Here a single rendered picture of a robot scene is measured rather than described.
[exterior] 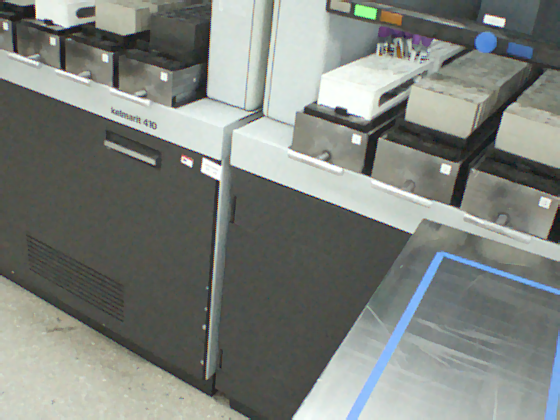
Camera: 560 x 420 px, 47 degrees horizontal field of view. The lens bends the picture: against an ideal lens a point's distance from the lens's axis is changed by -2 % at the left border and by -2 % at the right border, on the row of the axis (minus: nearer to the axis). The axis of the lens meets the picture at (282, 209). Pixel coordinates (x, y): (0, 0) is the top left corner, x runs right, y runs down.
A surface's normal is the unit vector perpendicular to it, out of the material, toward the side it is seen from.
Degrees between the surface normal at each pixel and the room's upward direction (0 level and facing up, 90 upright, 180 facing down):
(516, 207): 90
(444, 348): 0
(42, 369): 0
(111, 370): 0
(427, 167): 90
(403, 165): 90
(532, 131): 90
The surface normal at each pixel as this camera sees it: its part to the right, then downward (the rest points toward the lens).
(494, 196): -0.52, 0.36
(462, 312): 0.11, -0.87
